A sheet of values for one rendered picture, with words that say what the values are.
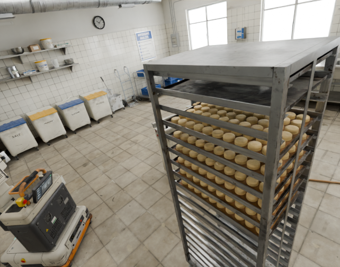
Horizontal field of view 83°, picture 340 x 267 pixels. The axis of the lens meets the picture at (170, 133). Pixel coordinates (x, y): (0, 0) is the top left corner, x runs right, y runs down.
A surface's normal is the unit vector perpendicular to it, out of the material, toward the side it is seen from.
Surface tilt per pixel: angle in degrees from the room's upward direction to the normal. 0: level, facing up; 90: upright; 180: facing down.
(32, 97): 90
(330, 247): 0
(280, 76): 90
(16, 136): 92
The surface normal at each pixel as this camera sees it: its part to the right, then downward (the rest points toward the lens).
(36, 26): 0.69, 0.25
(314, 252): -0.16, -0.87
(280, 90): -0.75, 0.42
